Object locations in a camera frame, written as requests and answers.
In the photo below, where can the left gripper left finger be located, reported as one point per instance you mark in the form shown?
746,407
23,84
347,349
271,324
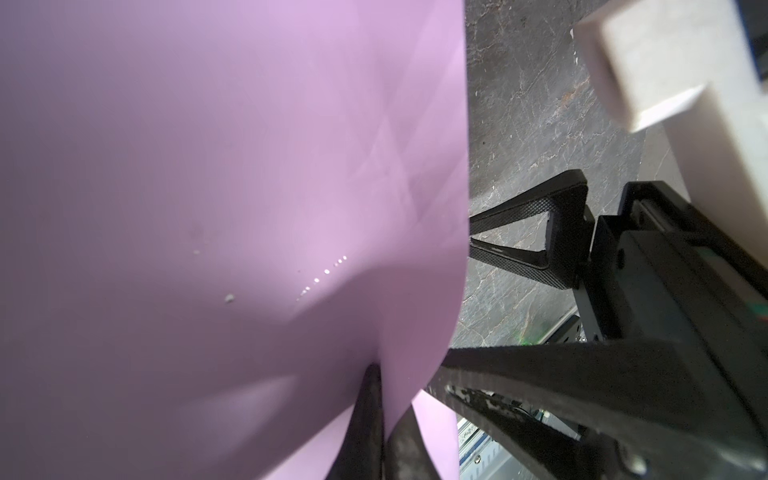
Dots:
360,455

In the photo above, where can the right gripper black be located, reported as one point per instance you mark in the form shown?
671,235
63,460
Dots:
657,269

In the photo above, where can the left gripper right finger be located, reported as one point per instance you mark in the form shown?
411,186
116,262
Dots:
628,409

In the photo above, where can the pink wrapping paper sheet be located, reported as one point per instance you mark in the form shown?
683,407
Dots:
214,216

